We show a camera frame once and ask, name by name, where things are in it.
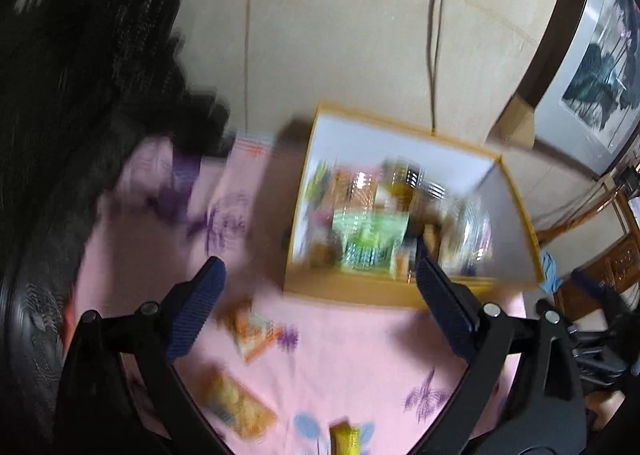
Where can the dark carved wooden furniture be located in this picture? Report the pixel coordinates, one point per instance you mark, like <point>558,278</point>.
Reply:
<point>75,85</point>

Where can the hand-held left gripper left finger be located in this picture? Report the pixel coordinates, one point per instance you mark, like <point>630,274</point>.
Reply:
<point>192,310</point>

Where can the orange cracker packet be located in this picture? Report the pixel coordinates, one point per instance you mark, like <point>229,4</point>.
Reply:
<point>240,405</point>

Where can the framed picture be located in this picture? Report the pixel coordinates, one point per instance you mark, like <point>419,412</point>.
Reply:
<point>600,65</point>

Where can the cardboard corner protector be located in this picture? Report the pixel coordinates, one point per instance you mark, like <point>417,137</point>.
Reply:
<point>512,122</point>

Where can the wooden chair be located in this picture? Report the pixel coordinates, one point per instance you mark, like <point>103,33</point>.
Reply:
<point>615,255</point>

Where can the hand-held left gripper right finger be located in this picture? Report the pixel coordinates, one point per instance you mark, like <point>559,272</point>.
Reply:
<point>447,310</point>

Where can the green snack packet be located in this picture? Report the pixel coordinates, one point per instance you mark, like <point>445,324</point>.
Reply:
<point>370,237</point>

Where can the pink printed tablecloth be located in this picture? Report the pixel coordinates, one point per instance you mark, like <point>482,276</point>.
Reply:
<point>350,350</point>

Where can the clear peanut packet white label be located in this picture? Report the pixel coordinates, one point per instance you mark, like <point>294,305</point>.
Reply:
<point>470,240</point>

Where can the yellow snack packet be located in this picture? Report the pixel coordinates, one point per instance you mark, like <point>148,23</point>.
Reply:
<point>346,440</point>
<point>317,180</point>

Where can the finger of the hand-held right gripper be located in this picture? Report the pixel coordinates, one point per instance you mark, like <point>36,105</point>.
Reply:
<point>585,280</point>

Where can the yellow cardboard box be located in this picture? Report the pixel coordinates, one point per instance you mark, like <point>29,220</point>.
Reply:
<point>350,292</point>

